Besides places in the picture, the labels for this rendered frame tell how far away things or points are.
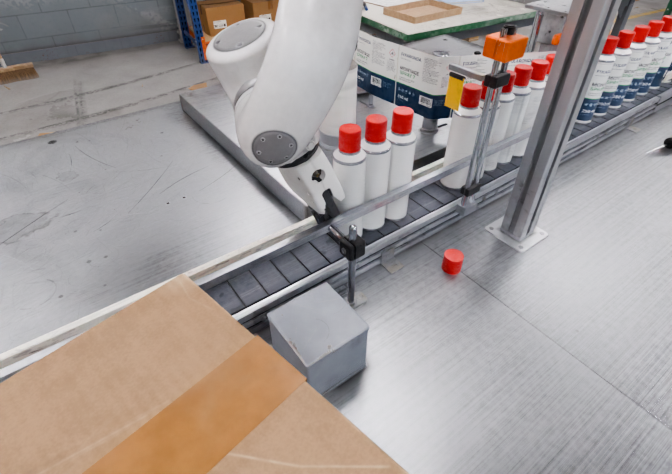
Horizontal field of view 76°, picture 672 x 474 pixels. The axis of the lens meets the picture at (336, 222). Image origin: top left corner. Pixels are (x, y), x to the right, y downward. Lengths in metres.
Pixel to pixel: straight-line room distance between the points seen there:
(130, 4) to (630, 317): 4.81
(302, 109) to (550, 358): 0.50
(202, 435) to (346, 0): 0.37
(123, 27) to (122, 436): 4.88
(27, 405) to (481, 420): 0.49
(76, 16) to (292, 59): 4.66
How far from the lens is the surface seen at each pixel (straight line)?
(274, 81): 0.42
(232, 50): 0.49
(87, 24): 5.05
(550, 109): 0.77
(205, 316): 0.34
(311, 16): 0.43
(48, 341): 0.67
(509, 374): 0.68
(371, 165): 0.68
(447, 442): 0.61
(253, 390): 0.30
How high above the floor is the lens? 1.37
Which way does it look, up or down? 39 degrees down
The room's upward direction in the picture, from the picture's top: straight up
